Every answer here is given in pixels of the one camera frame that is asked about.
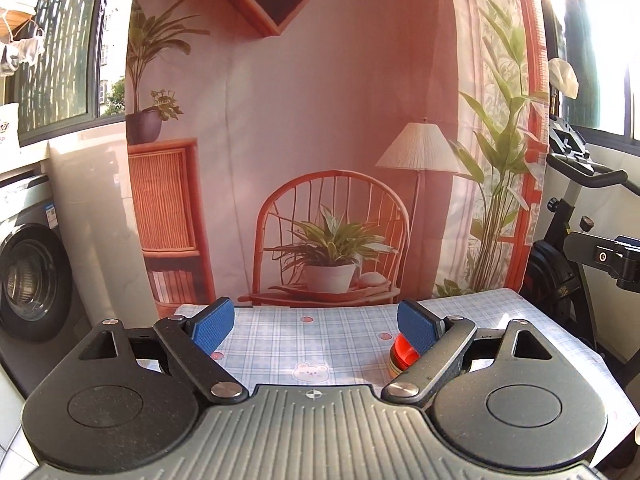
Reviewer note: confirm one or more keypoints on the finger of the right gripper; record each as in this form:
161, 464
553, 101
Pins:
591, 250

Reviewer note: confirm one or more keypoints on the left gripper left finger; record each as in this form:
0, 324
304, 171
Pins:
189, 344

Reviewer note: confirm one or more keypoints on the printed backdrop cloth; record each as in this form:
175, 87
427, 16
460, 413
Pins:
312, 153

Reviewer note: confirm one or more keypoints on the plaid tablecloth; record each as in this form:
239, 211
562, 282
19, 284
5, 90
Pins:
351, 345

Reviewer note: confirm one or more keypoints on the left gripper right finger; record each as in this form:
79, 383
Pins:
441, 344

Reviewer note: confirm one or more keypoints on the washing machine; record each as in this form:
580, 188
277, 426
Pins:
42, 315

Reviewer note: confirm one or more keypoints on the green plate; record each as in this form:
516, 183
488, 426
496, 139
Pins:
399, 363

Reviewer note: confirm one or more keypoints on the red bowl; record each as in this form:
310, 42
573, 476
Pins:
402, 346

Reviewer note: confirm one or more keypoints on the black framed window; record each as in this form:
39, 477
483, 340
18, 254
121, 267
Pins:
64, 64

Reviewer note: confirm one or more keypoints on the black exercise bike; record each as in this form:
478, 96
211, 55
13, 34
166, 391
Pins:
555, 281

